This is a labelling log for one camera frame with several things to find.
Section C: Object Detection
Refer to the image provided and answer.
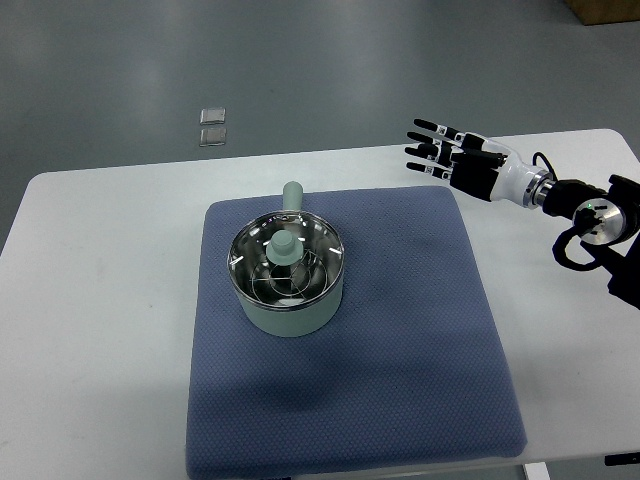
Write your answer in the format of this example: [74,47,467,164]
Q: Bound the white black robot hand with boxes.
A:
[405,119,553,208]

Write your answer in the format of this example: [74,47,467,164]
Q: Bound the glass lid with green knob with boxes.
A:
[227,210,345,311]

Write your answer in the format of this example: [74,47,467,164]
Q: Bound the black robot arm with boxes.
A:
[534,174,639,308]

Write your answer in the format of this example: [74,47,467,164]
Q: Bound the pale green pot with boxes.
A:
[233,181,344,338]

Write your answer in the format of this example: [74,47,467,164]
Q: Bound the brown cardboard box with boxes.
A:
[565,0,639,26]

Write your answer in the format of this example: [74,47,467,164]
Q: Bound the blue quilted mat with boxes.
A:
[186,186,527,479]

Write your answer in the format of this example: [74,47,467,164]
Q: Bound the upper metal floor plate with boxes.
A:
[199,107,226,125]

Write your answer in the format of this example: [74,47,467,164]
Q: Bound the black table control panel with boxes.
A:
[604,452,640,467]

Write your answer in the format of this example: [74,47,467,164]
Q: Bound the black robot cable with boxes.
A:
[531,151,560,180]

